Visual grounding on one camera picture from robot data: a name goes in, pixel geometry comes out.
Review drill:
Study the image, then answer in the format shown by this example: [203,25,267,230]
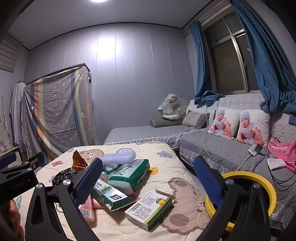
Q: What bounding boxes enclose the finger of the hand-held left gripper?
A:
[0,152,18,169]
[0,152,45,175]

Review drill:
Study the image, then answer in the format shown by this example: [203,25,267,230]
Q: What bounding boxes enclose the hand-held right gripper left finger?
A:
[25,158,103,241]

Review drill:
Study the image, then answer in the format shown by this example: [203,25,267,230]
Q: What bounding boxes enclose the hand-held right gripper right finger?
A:
[193,156,272,241]

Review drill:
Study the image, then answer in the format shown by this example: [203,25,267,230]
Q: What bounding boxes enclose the orange snack wrapper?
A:
[72,149,89,171]

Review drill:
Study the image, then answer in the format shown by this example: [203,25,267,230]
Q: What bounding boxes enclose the green white tissue pack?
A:
[107,159,150,195]
[102,163,126,181]

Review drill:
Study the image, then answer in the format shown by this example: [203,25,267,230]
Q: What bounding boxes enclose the black crinkled wrapper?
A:
[52,167,78,186]

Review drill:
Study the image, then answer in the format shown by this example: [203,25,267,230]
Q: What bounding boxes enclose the green white toothpaste box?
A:
[91,178,137,212]

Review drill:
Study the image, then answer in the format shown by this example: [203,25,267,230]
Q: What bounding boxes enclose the pink tube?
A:
[79,193,109,223]

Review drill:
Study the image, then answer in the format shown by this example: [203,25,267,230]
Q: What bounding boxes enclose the white bubble wrap piece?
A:
[102,149,137,166]

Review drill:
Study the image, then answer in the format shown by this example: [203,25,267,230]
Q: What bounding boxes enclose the yellow round bin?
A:
[205,171,277,232]

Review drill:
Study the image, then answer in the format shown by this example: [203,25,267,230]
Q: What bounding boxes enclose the white green medicine box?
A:
[124,189,176,232]

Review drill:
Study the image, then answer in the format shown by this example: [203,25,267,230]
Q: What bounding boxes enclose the person's left hand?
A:
[0,199,25,241]

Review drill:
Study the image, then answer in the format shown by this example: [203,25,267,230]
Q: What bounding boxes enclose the grey quilted sofa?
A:
[103,94,296,229]

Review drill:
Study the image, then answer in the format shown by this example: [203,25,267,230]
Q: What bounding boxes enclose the bear print blanket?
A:
[14,142,211,241]

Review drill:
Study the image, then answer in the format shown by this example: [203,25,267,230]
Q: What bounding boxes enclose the white power strip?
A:
[248,144,265,156]

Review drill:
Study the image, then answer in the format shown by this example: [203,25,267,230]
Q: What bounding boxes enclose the white hanging cloth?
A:
[9,81,26,149]

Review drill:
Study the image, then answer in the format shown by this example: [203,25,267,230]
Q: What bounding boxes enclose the baby print pillow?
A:
[208,107,242,139]
[236,109,270,146]

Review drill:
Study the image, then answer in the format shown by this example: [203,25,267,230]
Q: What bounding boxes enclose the grey cushion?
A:
[181,110,210,129]

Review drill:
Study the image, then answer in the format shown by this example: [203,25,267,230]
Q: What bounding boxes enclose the striped cloth covered wardrobe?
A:
[21,62,101,163]

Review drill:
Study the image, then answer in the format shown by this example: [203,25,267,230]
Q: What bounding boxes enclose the white adapter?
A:
[268,158,287,171]

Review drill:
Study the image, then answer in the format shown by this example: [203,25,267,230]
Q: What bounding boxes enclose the grey bolster pillow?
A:
[149,117,183,128]

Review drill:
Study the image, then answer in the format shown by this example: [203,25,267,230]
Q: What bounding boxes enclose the plastic wrapped tiger plush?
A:
[158,93,189,121]

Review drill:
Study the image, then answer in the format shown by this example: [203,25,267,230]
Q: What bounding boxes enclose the pink cloth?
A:
[267,138,296,174]

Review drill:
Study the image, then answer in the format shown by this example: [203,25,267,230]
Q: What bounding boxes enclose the window blind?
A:
[0,34,23,73]

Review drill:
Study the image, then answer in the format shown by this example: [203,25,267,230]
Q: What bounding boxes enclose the window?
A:
[201,10,262,94]

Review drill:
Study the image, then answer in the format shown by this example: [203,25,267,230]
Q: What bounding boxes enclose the blue curtain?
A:
[189,20,225,107]
[229,0,296,114]

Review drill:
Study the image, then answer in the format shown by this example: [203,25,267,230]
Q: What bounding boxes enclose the curtain rod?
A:
[181,2,234,37]

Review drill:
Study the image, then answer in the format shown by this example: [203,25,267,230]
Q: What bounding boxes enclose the cartoon wall poster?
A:
[0,96,13,153]

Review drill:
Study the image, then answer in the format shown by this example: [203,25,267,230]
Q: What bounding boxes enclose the black cables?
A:
[264,137,296,188]

